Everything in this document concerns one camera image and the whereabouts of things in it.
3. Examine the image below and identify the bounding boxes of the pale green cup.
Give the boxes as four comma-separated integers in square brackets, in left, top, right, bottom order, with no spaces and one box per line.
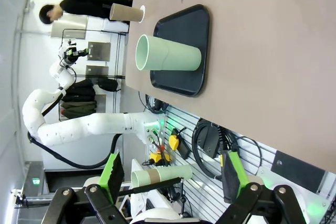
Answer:
[130,170,152,195]
[135,34,202,72]
[157,165,194,183]

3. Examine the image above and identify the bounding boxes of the black clothes rack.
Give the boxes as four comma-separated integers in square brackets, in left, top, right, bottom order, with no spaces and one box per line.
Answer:
[61,28,128,79]

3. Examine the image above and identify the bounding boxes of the olive jackets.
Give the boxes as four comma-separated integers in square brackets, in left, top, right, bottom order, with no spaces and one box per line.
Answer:
[60,100,97,120]

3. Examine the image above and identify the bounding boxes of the black plastic tray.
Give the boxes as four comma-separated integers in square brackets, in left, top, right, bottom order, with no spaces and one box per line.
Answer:
[150,4,212,98]

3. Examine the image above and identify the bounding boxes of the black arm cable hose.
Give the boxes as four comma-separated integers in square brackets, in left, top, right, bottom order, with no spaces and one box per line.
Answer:
[27,131,124,170]

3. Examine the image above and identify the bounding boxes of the beige wall panel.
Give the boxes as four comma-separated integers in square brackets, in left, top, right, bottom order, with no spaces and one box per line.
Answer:
[51,14,88,40]

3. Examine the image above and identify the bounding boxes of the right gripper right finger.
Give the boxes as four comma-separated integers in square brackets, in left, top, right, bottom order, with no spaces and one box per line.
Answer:
[217,151,307,224]

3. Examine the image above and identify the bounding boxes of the black mounting box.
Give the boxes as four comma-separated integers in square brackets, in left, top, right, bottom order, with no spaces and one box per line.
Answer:
[201,126,221,158]

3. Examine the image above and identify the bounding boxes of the black power adapter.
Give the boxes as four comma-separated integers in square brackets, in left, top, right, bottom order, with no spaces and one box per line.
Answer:
[178,128,192,159]

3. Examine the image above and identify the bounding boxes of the black cable bundle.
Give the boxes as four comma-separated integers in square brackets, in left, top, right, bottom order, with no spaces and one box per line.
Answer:
[139,91,169,114]

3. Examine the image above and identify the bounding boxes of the bystander in black clothes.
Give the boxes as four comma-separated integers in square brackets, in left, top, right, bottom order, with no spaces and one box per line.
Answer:
[38,0,135,25]

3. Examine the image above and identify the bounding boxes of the black bag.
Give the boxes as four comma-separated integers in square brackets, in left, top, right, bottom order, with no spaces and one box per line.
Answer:
[97,78,119,92]

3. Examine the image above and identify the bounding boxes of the light tan cup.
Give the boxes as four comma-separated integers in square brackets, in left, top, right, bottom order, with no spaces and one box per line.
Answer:
[109,3,145,23]

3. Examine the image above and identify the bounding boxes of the coiled black cable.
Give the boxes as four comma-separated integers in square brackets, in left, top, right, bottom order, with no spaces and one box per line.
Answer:
[192,118,263,182]

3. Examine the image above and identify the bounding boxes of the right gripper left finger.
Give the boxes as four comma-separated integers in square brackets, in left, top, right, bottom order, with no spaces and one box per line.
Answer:
[47,152,127,224]

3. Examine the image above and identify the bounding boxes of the yellow emergency stop button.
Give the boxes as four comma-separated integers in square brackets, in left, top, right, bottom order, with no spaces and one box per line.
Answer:
[169,134,182,152]

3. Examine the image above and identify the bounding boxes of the black rod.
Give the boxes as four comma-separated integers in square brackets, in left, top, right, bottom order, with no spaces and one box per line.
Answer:
[117,177,184,197]

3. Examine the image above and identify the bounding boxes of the black jackets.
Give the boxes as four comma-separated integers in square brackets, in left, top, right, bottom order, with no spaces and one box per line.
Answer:
[61,79,97,103]

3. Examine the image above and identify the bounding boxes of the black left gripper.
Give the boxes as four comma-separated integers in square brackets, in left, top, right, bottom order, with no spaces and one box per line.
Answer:
[64,47,89,65]

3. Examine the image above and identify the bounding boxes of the black table bracket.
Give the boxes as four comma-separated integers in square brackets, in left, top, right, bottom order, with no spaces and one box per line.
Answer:
[271,150,327,194]

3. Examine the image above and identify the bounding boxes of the grey wall panel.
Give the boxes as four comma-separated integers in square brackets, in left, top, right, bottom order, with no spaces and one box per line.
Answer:
[85,65,109,78]
[87,41,111,62]

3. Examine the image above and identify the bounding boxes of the grey slatted base panel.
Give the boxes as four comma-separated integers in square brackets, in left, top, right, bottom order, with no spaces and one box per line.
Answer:
[145,103,336,224]

